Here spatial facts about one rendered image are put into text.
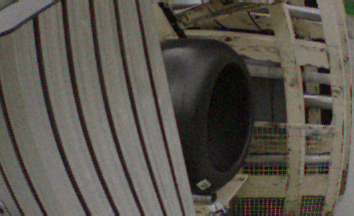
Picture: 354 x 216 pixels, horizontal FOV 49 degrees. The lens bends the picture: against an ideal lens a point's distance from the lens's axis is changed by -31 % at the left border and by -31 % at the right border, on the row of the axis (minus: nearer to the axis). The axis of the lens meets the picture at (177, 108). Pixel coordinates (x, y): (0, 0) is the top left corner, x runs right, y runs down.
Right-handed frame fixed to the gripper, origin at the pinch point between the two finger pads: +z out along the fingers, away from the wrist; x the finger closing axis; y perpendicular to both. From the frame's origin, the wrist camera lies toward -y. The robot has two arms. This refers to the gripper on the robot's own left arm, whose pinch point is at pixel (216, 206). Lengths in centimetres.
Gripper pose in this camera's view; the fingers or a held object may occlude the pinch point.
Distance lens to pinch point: 181.5
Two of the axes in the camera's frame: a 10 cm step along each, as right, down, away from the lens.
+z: -2.2, -4.8, 8.5
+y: -4.7, -7.0, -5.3
